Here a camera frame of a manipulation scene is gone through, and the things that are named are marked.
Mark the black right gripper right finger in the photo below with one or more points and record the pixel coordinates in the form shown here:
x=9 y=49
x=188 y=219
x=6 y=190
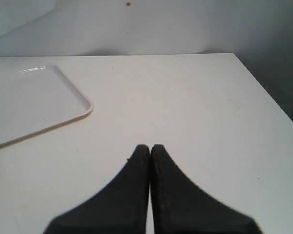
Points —
x=181 y=207

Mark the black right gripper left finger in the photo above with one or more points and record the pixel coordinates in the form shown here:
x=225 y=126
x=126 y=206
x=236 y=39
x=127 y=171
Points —
x=119 y=208

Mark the white rectangular plastic tray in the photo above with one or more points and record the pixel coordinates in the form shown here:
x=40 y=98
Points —
x=36 y=100

